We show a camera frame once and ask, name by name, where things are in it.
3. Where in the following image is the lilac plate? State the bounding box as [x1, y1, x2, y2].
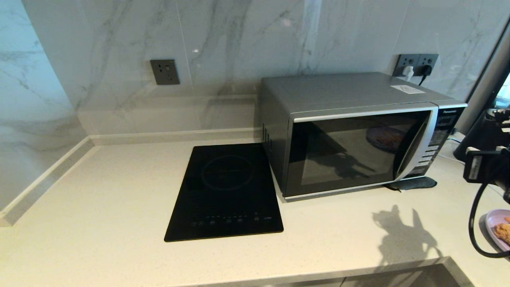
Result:
[484, 209, 510, 252]

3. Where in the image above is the silver microwave oven body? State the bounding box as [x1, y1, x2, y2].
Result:
[260, 72, 468, 202]

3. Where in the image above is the black kettle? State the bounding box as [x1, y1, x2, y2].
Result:
[453, 110, 496, 162]

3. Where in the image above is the black power plug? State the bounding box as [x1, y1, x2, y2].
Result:
[418, 65, 433, 86]

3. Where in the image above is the white paper sticker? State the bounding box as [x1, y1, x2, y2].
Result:
[390, 85, 426, 95]

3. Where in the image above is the dark grey felt pad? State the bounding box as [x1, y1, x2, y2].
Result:
[384, 177, 437, 192]

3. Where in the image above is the fried chicken piece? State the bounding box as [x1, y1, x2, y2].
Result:
[493, 223, 510, 244]

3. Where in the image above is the grey cabinet door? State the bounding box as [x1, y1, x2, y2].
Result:
[275, 278, 344, 287]
[342, 265, 453, 287]

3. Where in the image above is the black induction cooktop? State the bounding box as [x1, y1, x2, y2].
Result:
[164, 143, 284, 242]

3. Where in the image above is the dark window frame post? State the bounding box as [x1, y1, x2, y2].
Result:
[454, 20, 510, 134]

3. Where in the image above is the white power cable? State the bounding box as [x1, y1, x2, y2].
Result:
[436, 153, 510, 196]

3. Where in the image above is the dark grey wall socket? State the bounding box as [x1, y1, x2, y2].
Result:
[417, 54, 439, 77]
[150, 59, 180, 86]
[392, 54, 418, 78]

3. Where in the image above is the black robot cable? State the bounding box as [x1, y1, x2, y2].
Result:
[469, 181, 510, 259]

